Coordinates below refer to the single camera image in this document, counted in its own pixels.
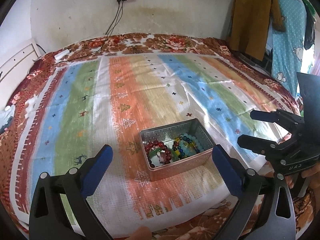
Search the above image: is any light blue bead bracelet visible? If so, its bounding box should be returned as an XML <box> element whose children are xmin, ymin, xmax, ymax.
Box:
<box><xmin>178</xmin><ymin>134</ymin><xmax>203</xmax><ymax>156</ymax></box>

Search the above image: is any multicolour glass bead bracelet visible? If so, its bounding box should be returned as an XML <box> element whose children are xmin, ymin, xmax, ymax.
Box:
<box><xmin>172</xmin><ymin>135</ymin><xmax>201</xmax><ymax>158</ymax></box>

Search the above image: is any green jade bangle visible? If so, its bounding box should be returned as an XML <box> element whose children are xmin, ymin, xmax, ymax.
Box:
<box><xmin>147</xmin><ymin>147</ymin><xmax>174</xmax><ymax>168</ymax></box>

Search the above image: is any silver metal tin box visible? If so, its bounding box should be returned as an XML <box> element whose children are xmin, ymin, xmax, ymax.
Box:
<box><xmin>139</xmin><ymin>119</ymin><xmax>215</xmax><ymax>181</ymax></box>

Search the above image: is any dark red bead bracelet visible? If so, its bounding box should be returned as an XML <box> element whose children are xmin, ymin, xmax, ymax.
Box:
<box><xmin>143</xmin><ymin>140</ymin><xmax>173</xmax><ymax>169</ymax></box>

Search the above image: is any person's right hand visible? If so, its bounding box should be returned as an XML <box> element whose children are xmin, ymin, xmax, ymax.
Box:
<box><xmin>285</xmin><ymin>163</ymin><xmax>320</xmax><ymax>189</ymax></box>

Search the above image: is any person's left hand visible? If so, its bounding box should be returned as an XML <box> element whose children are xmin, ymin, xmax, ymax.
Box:
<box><xmin>126</xmin><ymin>226</ymin><xmax>152</xmax><ymax>240</ymax></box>

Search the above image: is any floral red bedsheet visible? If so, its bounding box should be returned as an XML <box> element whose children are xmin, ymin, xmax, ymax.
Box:
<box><xmin>1</xmin><ymin>33</ymin><xmax>299</xmax><ymax>239</ymax></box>

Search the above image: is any blue cartoon curtain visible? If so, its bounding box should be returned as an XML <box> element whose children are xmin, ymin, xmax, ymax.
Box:
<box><xmin>271</xmin><ymin>0</ymin><xmax>315</xmax><ymax>98</ymax></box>

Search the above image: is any striped colourful blanket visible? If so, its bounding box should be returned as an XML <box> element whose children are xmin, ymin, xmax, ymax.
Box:
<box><xmin>10</xmin><ymin>54</ymin><xmax>295</xmax><ymax>237</ymax></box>

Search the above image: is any brown hanging jacket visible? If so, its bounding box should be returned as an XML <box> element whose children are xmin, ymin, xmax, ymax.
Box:
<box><xmin>228</xmin><ymin>0</ymin><xmax>285</xmax><ymax>61</ymax></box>

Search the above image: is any white cabinet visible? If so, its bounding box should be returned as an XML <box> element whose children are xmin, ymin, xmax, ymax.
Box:
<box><xmin>0</xmin><ymin>38</ymin><xmax>41</xmax><ymax>110</ymax></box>

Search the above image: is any white charger adapter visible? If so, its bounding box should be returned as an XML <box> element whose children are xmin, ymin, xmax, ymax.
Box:
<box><xmin>54</xmin><ymin>49</ymin><xmax>70</xmax><ymax>61</ymax></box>

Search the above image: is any black cable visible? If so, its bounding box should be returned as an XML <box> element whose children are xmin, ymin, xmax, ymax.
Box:
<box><xmin>62</xmin><ymin>0</ymin><xmax>126</xmax><ymax>61</ymax></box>

